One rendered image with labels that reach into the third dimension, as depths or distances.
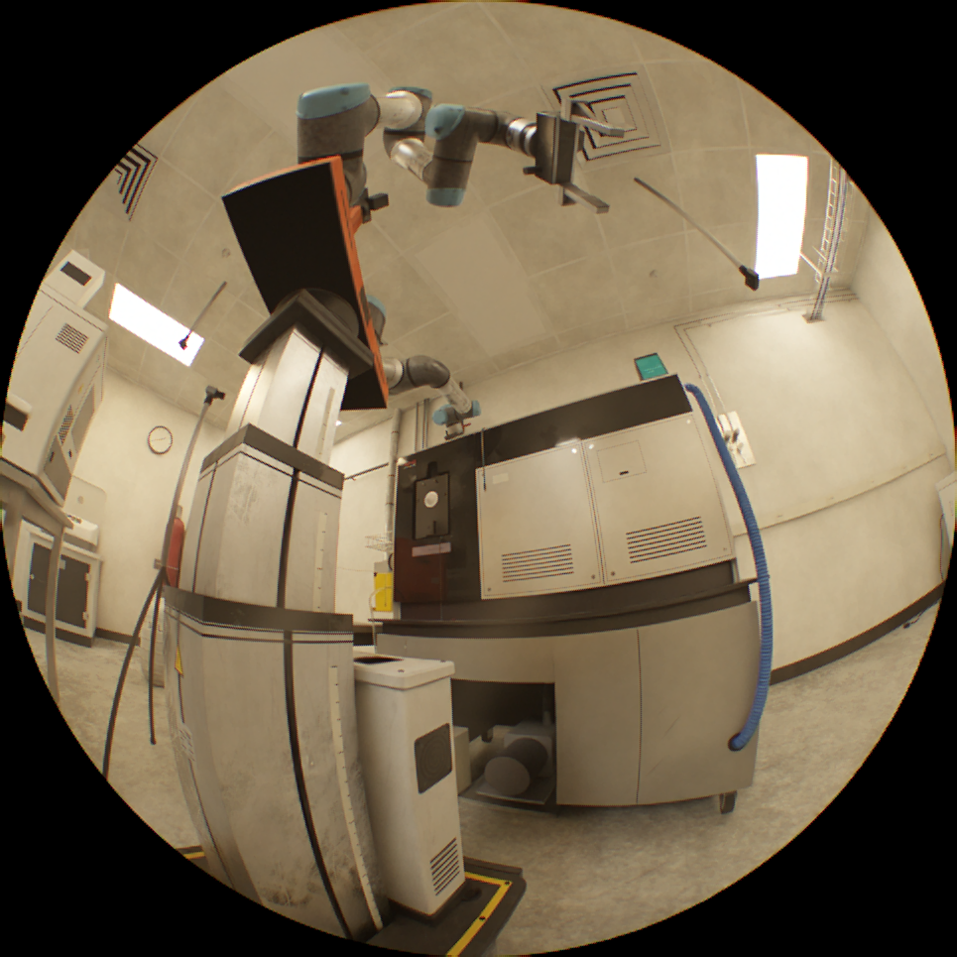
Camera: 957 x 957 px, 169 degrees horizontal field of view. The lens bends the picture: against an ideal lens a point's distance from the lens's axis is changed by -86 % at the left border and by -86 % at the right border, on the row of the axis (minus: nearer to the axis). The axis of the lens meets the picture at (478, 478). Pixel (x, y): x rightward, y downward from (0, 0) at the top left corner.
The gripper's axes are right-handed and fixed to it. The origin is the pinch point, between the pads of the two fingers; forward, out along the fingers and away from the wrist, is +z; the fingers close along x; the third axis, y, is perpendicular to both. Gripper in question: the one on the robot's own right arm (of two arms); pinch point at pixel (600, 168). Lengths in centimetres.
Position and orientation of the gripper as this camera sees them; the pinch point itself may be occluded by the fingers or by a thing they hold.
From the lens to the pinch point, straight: 54.3
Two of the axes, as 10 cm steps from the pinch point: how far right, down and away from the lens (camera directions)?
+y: -8.9, 4.5, -0.6
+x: -0.7, -2.7, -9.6
